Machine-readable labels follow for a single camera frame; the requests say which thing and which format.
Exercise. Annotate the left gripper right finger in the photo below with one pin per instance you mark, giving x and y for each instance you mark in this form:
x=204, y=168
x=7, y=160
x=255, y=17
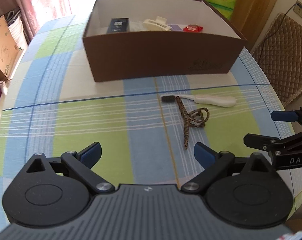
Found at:
x=217, y=165

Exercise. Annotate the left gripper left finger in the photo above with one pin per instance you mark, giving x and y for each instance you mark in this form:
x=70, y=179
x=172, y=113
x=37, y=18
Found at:
x=79, y=164

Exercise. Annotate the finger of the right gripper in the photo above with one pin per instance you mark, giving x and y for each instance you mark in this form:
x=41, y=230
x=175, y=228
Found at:
x=262, y=142
x=285, y=116

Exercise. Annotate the leopard hair claw clip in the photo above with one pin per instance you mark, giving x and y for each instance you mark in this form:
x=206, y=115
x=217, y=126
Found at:
x=196, y=118

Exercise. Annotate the white handled brush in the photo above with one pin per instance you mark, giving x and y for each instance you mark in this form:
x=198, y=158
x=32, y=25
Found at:
x=221, y=101

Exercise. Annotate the red candied date packet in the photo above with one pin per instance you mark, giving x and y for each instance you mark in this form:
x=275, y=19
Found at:
x=193, y=28

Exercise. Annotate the purple cream tube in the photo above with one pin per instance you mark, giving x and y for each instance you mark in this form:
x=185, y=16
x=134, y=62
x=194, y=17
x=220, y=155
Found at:
x=177, y=27

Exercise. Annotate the long black product box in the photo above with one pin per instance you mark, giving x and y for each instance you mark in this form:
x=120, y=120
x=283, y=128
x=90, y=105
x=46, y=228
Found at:
x=118, y=25

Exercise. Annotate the cream hair claw clip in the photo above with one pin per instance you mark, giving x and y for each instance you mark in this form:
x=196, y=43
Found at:
x=159, y=24

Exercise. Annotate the clear floss pick box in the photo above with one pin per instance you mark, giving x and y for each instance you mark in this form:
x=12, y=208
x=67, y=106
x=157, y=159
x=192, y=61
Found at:
x=136, y=26

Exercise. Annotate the brown quilted chair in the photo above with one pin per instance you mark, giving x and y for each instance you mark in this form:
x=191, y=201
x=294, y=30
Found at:
x=279, y=55

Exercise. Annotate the checkered tablecloth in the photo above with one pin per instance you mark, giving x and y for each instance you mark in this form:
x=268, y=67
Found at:
x=53, y=105

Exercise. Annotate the open cardboard box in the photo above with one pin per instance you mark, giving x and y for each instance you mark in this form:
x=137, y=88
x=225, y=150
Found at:
x=10, y=53

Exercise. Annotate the brown cardboard storage box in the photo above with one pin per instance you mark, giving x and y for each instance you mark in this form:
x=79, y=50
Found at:
x=134, y=54

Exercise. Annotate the white paper shopping bag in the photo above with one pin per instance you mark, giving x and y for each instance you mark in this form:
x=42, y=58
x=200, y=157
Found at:
x=16, y=27

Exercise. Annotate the wall power socket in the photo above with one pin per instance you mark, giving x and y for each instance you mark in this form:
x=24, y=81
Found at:
x=298, y=8

